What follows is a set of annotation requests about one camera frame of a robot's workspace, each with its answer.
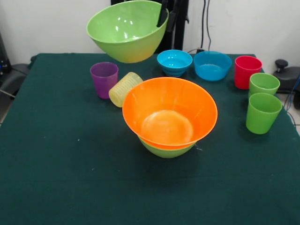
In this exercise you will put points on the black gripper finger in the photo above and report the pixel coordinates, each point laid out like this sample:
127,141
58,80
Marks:
172,18
162,15

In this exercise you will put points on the green plastic bowl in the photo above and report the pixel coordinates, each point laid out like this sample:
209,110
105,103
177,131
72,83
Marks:
168,152
126,35

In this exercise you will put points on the yellow plastic cup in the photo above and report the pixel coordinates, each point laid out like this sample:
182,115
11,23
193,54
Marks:
122,90

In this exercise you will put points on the red plastic cup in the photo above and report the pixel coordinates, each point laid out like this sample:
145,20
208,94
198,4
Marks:
245,72

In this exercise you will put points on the large orange plastic bowl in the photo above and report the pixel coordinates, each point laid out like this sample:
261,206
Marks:
168,112

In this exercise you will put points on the ribbed cyan plastic bowl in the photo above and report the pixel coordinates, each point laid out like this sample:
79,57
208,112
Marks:
174,63

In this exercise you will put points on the translucent blue plastic bowl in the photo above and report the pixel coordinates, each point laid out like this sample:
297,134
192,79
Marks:
212,68

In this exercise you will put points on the purple plastic cup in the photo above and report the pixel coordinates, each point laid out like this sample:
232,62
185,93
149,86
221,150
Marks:
103,79

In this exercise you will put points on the green plastic cup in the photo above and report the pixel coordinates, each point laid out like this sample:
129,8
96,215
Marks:
262,114
263,84

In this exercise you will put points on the black stand base with knob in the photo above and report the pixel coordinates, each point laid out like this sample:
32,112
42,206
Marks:
290,75

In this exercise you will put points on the dark green table cloth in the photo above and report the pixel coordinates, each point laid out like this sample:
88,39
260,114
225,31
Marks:
70,182

